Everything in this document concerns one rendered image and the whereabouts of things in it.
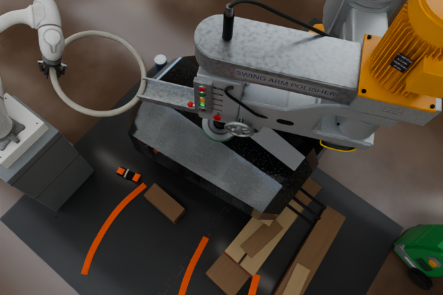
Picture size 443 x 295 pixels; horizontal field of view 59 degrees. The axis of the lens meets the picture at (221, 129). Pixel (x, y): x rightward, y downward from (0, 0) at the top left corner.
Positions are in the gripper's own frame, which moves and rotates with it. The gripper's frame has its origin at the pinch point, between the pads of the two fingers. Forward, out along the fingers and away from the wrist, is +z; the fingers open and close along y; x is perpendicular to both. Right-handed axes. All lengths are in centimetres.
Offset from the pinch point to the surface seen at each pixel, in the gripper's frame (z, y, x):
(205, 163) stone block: 12, 90, -38
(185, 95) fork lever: -17, 68, -8
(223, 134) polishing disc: -8, 93, -25
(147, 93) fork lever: -9.5, 48.3, -6.9
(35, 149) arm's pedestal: 36.4, -5.4, -31.6
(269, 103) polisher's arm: -63, 93, -27
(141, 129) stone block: 33, 54, -14
